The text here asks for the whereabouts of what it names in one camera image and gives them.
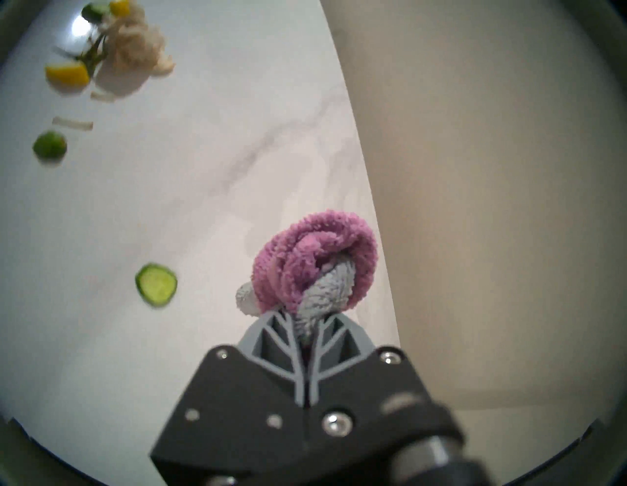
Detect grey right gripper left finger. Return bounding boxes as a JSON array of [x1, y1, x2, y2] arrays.
[[149, 311, 308, 479]]

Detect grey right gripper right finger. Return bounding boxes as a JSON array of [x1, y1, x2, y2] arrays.
[[308, 314, 463, 456]]

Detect green cucumber slice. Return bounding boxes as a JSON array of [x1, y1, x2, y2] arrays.
[[32, 131, 68, 161], [81, 2, 112, 23], [135, 263, 178, 308]]

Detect purple grey fluffy cloth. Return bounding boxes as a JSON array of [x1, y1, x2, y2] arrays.
[[236, 211, 379, 343]]

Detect small yellow lemon piece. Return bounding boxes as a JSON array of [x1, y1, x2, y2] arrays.
[[45, 61, 91, 89]]

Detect beige paper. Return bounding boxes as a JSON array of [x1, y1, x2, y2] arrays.
[[100, 12, 175, 79]]

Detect green herb sprig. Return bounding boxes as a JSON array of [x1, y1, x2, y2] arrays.
[[54, 32, 108, 65]]

